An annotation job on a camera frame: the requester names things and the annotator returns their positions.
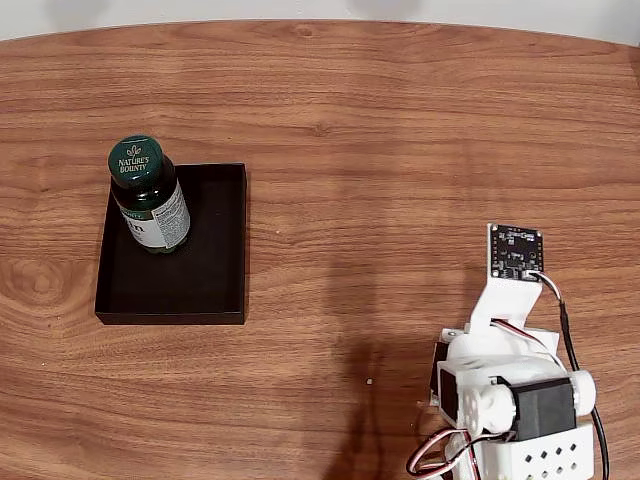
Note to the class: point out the black open box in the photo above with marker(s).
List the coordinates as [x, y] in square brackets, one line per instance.
[210, 280]

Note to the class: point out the black camera circuit board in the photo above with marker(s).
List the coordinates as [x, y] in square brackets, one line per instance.
[515, 250]

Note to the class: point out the green pill bottle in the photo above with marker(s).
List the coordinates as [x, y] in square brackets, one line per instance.
[135, 160]

